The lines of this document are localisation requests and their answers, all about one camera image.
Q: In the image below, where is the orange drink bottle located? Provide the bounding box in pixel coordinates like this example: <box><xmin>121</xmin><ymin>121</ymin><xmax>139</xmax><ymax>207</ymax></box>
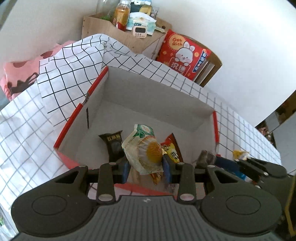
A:
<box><xmin>112</xmin><ymin>0</ymin><xmax>130</xmax><ymax>32</ymax></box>

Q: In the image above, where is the white wall cabinet unit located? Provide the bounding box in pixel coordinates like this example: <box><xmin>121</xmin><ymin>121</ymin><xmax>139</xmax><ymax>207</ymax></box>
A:
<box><xmin>255</xmin><ymin>93</ymin><xmax>296</xmax><ymax>163</ymax></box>

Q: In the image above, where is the dark green yellow case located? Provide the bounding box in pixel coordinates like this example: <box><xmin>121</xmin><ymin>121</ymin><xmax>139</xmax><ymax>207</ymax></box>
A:
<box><xmin>129</xmin><ymin>2</ymin><xmax>160</xmax><ymax>18</ymax></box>

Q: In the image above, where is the yellow candy packet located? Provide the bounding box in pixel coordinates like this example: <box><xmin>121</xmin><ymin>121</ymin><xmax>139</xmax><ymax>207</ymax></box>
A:
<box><xmin>232</xmin><ymin>150</ymin><xmax>250</xmax><ymax>161</ymax></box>

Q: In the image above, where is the white timer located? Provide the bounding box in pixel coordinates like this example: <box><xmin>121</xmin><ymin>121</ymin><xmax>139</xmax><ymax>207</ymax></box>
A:
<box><xmin>132</xmin><ymin>25</ymin><xmax>148</xmax><ymax>39</ymax></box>

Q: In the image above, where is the small red snack packet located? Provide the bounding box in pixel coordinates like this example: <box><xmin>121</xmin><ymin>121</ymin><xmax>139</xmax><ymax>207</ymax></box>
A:
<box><xmin>151</xmin><ymin>133</ymin><xmax>184</xmax><ymax>184</ymax></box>

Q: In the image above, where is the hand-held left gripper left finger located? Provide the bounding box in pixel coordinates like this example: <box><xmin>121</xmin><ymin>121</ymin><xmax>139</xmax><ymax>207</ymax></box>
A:
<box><xmin>53</xmin><ymin>160</ymin><xmax>130</xmax><ymax>204</ymax></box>

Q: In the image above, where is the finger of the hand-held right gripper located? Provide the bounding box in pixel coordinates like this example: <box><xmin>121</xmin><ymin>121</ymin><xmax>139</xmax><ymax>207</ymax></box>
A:
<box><xmin>215</xmin><ymin>156</ymin><xmax>288</xmax><ymax>179</ymax></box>

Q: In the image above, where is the pink printed cloth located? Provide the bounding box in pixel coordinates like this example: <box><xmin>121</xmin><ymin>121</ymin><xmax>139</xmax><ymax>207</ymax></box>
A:
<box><xmin>0</xmin><ymin>40</ymin><xmax>77</xmax><ymax>101</ymax></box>

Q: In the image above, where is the red rabbit pillow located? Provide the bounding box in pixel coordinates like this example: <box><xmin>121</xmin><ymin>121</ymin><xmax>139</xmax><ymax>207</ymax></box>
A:
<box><xmin>156</xmin><ymin>29</ymin><xmax>211</xmax><ymax>81</ymax></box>

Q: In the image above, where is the wooden chair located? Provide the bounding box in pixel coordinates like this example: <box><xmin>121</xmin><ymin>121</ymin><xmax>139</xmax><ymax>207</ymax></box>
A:
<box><xmin>180</xmin><ymin>35</ymin><xmax>222</xmax><ymax>88</ymax></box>

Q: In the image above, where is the blue snack packet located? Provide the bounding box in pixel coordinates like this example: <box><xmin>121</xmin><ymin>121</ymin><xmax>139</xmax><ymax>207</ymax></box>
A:
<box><xmin>238</xmin><ymin>170</ymin><xmax>253</xmax><ymax>182</ymax></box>

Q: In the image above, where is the wooden side cabinet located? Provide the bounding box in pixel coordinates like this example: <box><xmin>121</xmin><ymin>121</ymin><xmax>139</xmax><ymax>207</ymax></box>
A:
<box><xmin>81</xmin><ymin>13</ymin><xmax>173</xmax><ymax>61</ymax></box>

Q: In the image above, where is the black snack packet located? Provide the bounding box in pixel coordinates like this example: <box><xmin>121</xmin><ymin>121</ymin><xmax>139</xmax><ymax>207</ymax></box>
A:
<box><xmin>99</xmin><ymin>131</ymin><xmax>124</xmax><ymax>163</ymax></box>

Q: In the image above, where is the egg yolk pastry packet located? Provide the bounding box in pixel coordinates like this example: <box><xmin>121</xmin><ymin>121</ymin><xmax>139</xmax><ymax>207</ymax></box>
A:
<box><xmin>121</xmin><ymin>124</ymin><xmax>163</xmax><ymax>175</ymax></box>

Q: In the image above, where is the small brown snack packet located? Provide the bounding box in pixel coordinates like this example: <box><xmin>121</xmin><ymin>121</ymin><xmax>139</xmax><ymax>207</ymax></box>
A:
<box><xmin>196</xmin><ymin>150</ymin><xmax>216</xmax><ymax>168</ymax></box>

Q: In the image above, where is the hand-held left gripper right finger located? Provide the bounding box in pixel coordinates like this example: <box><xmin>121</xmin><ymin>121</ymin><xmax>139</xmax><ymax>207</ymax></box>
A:
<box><xmin>162</xmin><ymin>154</ymin><xmax>242</xmax><ymax>202</ymax></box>

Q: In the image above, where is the tissue pack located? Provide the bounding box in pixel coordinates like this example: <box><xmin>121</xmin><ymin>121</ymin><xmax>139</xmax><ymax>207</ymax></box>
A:
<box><xmin>127</xmin><ymin>12</ymin><xmax>157</xmax><ymax>36</ymax></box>

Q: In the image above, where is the red cardboard box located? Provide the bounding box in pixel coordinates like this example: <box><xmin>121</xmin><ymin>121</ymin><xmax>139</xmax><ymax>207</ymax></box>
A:
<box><xmin>54</xmin><ymin>66</ymin><xmax>220</xmax><ymax>195</ymax></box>

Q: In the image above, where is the clear glass dome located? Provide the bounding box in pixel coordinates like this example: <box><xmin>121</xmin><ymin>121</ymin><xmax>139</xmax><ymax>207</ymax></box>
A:
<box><xmin>96</xmin><ymin>0</ymin><xmax>121</xmax><ymax>18</ymax></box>

